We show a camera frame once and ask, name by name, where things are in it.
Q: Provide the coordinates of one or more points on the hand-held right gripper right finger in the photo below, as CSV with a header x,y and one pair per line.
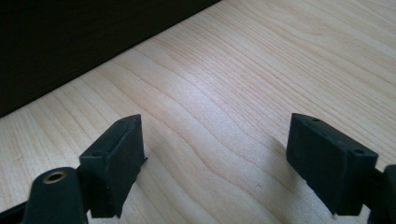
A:
x,y
327,161

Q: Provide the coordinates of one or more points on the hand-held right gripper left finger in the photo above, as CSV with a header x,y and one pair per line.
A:
x,y
115,168

